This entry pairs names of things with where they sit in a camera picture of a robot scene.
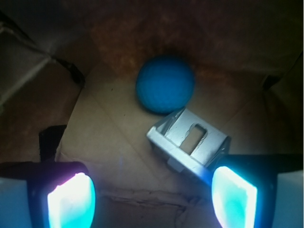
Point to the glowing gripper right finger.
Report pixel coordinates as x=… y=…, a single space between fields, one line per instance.
x=259 y=191

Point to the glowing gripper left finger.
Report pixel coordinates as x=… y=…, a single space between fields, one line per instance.
x=46 y=195

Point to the blue ball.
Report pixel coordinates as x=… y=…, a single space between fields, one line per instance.
x=165 y=84

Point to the brown paper bag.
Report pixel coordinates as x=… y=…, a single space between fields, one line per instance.
x=79 y=66

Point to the silver metal corner bracket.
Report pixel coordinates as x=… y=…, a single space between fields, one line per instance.
x=189 y=144

